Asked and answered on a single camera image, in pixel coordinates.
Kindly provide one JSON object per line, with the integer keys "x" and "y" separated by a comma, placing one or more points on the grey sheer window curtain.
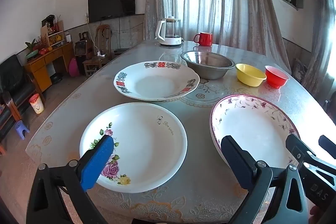
{"x": 210, "y": 3}

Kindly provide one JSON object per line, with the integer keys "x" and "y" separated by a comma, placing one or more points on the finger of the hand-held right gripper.
{"x": 296, "y": 146}
{"x": 328, "y": 144}

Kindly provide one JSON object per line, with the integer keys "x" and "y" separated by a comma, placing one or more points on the pink bag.
{"x": 73, "y": 67}

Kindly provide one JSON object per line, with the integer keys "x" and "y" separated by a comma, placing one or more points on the black armchair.
{"x": 13, "y": 74}

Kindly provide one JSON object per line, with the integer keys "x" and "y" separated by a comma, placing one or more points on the white electric glass kettle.
{"x": 170, "y": 35}

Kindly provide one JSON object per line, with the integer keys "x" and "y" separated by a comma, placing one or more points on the grey patterned side curtain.
{"x": 320, "y": 43}

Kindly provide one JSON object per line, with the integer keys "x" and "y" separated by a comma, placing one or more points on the red plastic bowl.
{"x": 275, "y": 77}

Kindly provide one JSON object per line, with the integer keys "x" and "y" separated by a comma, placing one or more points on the white plate with red characters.
{"x": 157, "y": 82}

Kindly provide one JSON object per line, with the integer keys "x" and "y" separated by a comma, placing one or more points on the dark speaker box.
{"x": 81, "y": 47}

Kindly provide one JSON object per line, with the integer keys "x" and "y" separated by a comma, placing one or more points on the orange wooden desk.
{"x": 39, "y": 69}

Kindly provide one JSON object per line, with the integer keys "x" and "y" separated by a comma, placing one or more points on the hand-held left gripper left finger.
{"x": 97, "y": 161}

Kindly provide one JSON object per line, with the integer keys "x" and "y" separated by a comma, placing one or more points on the small blue plastic stool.
{"x": 21, "y": 128}

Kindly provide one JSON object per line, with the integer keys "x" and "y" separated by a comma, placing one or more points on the brown wooden chair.
{"x": 92, "y": 64}

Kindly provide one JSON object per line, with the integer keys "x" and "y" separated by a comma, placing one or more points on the black flat-screen television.
{"x": 111, "y": 2}

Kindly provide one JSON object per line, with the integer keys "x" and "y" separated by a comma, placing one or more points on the white and red trash bin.
{"x": 36, "y": 104}

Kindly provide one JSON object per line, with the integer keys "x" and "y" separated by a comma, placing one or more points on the patterned cushioned chair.
{"x": 300, "y": 69}

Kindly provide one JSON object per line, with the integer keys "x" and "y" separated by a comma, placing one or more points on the potted green plant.
{"x": 32, "y": 52}

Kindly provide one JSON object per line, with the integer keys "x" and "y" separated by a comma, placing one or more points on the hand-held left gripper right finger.
{"x": 236, "y": 158}

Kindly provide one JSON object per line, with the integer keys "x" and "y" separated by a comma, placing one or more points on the stainless steel bowl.
{"x": 207, "y": 67}

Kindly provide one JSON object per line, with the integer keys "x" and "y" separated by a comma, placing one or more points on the white power strip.
{"x": 101, "y": 53}

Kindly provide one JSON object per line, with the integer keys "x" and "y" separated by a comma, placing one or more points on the white plate with rose print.
{"x": 147, "y": 140}

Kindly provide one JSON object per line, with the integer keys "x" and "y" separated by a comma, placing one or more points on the red mug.
{"x": 204, "y": 39}

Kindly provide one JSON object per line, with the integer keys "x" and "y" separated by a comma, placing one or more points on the white plate with purple floral rim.
{"x": 249, "y": 121}

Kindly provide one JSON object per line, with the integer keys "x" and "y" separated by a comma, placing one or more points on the yellow plastic bowl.
{"x": 249, "y": 77}

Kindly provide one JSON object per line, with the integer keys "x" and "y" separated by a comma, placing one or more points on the small cluttered desk shelf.
{"x": 53, "y": 32}

